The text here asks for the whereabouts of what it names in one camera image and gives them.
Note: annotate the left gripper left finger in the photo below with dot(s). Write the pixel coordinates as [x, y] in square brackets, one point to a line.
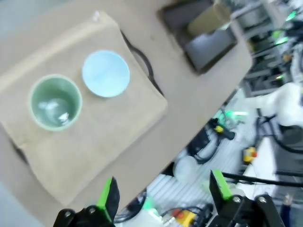
[110, 198]

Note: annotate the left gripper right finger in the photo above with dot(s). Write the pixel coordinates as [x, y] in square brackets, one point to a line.
[221, 189]

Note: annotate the beige cloth mat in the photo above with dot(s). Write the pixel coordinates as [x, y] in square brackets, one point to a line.
[94, 132]

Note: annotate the light green tall cup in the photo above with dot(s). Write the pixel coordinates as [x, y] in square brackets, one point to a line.
[55, 104]

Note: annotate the light blue bowl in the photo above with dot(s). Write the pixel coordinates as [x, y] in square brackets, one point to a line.
[105, 73]

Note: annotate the brown tall cup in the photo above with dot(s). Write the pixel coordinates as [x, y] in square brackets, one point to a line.
[203, 21]

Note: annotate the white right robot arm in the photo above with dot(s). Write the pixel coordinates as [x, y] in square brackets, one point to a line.
[288, 104]

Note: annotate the white dome lamp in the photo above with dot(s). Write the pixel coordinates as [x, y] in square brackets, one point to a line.
[185, 168]

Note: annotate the yellow emergency stop box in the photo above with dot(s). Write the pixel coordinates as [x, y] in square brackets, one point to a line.
[249, 154]

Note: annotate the black handheld yellow button controller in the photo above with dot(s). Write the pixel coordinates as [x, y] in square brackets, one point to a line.
[221, 130]

